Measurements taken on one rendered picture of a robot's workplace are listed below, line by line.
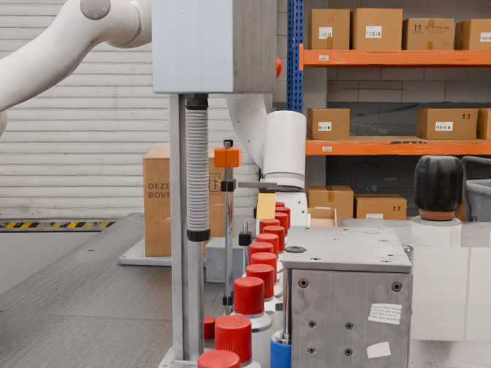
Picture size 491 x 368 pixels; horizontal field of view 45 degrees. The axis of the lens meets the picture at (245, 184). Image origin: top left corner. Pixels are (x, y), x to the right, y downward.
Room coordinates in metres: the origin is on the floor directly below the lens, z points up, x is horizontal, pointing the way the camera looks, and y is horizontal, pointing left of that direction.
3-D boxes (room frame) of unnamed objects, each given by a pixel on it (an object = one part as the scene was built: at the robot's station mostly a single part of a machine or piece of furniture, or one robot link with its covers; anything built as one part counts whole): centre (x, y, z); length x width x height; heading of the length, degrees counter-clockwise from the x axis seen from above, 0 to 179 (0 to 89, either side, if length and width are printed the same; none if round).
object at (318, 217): (1.98, -0.18, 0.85); 0.30 x 0.26 x 0.04; 173
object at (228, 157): (0.98, 0.00, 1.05); 0.10 x 0.04 x 0.33; 83
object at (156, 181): (1.70, 0.16, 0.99); 0.30 x 0.24 x 0.27; 4
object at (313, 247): (0.55, -0.09, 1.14); 0.14 x 0.11 x 0.01; 173
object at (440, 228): (1.03, -0.34, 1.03); 0.09 x 0.09 x 0.30
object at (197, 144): (0.84, 0.07, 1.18); 0.04 x 0.04 x 0.21
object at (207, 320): (1.07, 0.07, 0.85); 0.03 x 0.03 x 0.03
